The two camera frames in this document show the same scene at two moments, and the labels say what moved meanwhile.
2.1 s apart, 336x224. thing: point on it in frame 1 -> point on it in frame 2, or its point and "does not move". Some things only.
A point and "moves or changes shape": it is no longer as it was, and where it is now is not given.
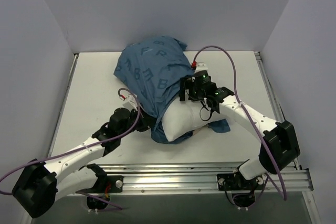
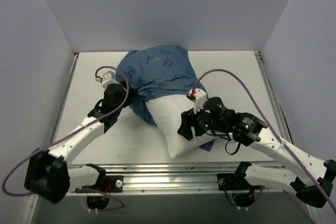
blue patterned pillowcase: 150,70 moves or changes shape
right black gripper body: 182,88 -> 189,123
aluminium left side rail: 63,105 does not move
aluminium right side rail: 272,97 does not move
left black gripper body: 146,123 -> 128,92
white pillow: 180,116 moves or changes shape
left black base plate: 108,184 does not move
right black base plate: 231,181 does not move
